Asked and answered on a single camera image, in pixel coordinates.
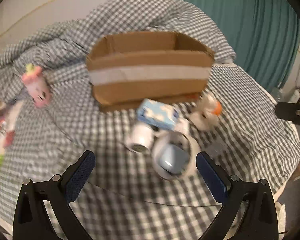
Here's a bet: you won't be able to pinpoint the white plastic bag with orange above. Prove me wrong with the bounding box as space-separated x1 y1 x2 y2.
189 93 222 132

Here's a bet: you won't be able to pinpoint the white tape roll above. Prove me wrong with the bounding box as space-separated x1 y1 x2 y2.
151 131 200 180

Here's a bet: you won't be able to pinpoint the teal curtain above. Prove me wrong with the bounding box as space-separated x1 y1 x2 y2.
185 0 300 92

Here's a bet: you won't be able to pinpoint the light blue square case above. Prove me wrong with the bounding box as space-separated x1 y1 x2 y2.
158 144 190 176

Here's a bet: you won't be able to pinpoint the snack packets at left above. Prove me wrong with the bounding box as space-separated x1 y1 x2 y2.
0 100 24 167

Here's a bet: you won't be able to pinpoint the white small roll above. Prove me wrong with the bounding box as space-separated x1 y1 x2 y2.
125 121 154 154

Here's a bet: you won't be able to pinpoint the blue white small carton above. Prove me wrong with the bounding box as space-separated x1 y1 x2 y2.
136 99 179 130

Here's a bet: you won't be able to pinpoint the brown cardboard box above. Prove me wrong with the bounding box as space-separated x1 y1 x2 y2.
87 31 215 112

